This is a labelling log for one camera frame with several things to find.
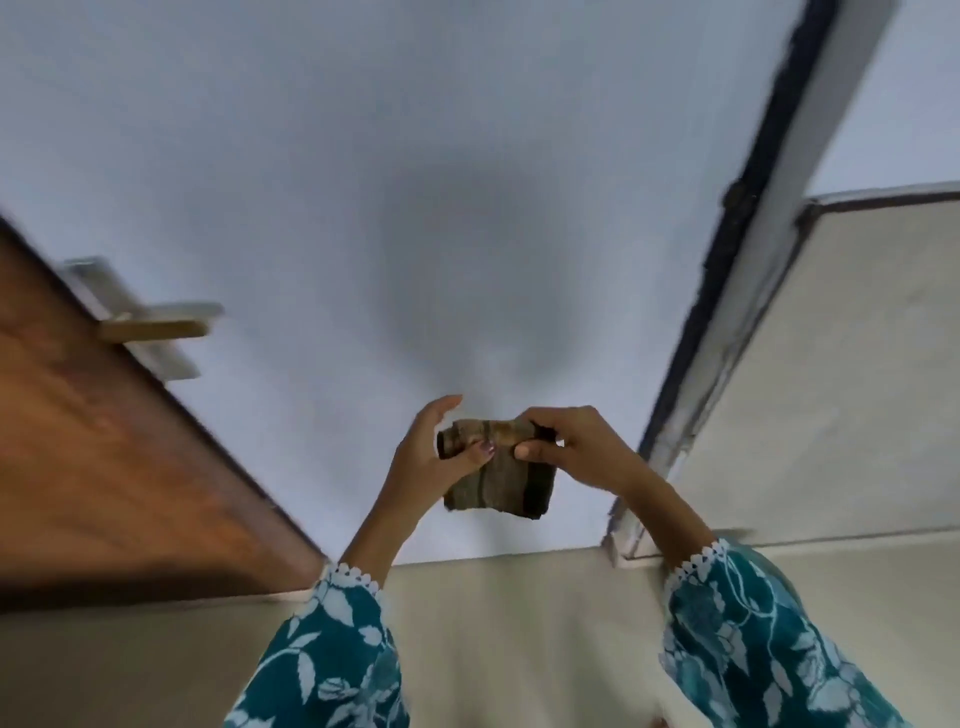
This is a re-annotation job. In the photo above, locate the person's right forearm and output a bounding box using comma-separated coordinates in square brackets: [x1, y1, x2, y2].
[621, 477, 915, 728]

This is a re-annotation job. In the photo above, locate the silver door handle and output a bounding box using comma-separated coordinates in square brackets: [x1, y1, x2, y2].
[60, 256, 227, 383]

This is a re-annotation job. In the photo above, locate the brown striped cloth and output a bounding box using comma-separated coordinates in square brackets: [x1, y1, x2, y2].
[436, 414, 561, 520]

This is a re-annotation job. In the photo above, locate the person's left forearm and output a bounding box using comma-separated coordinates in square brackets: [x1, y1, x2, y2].
[223, 491, 412, 728]

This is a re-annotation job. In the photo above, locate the person's left hand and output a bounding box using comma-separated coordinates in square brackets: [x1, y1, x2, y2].
[372, 395, 498, 528]

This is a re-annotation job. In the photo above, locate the white door frame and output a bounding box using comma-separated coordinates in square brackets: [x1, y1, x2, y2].
[602, 0, 901, 562]

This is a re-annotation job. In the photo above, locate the brown wooden door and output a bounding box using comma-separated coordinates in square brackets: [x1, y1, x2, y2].
[0, 216, 329, 615]

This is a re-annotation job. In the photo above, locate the person's right hand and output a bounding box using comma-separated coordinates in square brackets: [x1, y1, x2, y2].
[513, 406, 655, 505]

